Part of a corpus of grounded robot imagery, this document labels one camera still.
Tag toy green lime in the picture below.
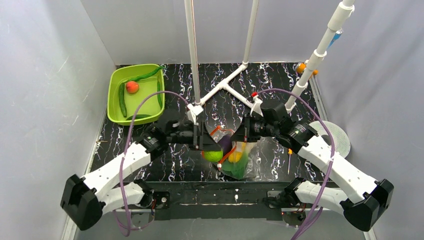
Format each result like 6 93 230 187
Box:
202 150 224 163

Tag toy purple eggplant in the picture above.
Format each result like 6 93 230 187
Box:
217 134 233 156

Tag toy yellow corn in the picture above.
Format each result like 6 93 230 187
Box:
228 141 247 163

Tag clear zip bag orange zipper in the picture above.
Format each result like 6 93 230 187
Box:
201 125 257 180

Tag toy bok choy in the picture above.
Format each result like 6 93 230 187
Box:
221 153 249 180

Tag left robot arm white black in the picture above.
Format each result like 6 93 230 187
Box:
60 118 221 231

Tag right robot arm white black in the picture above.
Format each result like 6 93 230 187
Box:
231 100 394 232

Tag toy green bean pod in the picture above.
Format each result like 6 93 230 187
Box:
156 80 164 109

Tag orange clamp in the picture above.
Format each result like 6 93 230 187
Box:
294 62 319 76

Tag toy peach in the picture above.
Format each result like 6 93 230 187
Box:
125 81 140 95

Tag toy green chili pepper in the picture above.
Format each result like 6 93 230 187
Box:
125 66 165 83

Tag white filament spool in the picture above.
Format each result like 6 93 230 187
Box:
309 120 351 158

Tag green plastic basin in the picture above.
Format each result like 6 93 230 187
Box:
106 63 166 126

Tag toy green cucumber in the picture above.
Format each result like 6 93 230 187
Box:
118 82 127 117

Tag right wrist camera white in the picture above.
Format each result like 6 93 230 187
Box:
250 92 263 117

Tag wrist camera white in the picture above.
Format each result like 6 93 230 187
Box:
250 92 263 117
186 103 204 125

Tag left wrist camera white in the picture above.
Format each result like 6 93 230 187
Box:
186 103 204 125

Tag yellow handle screwdriver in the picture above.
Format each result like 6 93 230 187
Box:
287 148 293 175

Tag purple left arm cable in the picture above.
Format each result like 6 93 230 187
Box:
112 90 190 237

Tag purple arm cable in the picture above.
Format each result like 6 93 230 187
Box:
112 90 190 237
251 88 336 240

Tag aluminium rail frame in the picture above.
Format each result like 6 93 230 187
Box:
61 74 378 240

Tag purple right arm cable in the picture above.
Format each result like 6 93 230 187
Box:
251 88 336 240

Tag white PVC pipe frame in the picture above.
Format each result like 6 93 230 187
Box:
183 0 356 112

